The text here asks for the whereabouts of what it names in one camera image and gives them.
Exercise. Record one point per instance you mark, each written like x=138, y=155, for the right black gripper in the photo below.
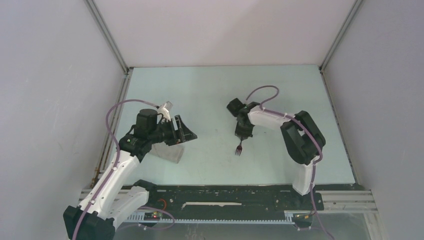
x=243, y=135

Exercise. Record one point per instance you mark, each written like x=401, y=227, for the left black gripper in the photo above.
x=183, y=133

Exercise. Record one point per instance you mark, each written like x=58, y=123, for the grey cloth napkin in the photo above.
x=163, y=151

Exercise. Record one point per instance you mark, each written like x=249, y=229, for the pink metal fork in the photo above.
x=239, y=148

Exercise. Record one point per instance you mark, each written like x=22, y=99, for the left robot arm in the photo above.
x=106, y=188

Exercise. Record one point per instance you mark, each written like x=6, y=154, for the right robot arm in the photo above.
x=303, y=139

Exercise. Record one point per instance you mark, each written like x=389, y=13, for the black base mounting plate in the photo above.
x=230, y=203

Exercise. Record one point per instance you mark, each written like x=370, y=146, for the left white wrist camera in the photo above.
x=164, y=109

